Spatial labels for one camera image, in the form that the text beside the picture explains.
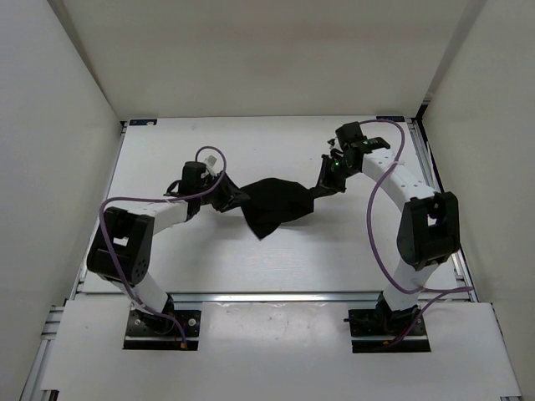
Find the black skirt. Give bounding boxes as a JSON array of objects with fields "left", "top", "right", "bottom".
[{"left": 240, "top": 178, "right": 324, "bottom": 241}]

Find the left blue corner label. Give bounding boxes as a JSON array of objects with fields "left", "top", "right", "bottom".
[{"left": 128, "top": 119, "right": 158, "bottom": 126}]

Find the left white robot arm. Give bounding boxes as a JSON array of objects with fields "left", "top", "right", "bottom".
[{"left": 86, "top": 160, "right": 249, "bottom": 334}]

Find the blue corner label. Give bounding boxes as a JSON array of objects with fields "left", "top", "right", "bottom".
[
  {"left": 376, "top": 115, "right": 405, "bottom": 123},
  {"left": 128, "top": 119, "right": 158, "bottom": 126}
]

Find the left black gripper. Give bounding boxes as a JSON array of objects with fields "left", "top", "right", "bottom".
[{"left": 196, "top": 170, "right": 251, "bottom": 213}]

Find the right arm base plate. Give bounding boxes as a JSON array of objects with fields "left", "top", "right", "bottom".
[{"left": 344, "top": 296, "right": 431, "bottom": 353}]

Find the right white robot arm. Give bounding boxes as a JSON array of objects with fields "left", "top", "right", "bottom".
[{"left": 312, "top": 122, "right": 461, "bottom": 334}]

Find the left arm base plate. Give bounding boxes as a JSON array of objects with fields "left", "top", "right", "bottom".
[{"left": 123, "top": 307, "right": 201, "bottom": 351}]

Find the right blue corner label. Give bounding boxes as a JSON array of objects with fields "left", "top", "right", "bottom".
[{"left": 376, "top": 115, "right": 405, "bottom": 123}]

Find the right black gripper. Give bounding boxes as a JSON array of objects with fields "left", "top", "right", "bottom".
[{"left": 311, "top": 155, "right": 359, "bottom": 200}]

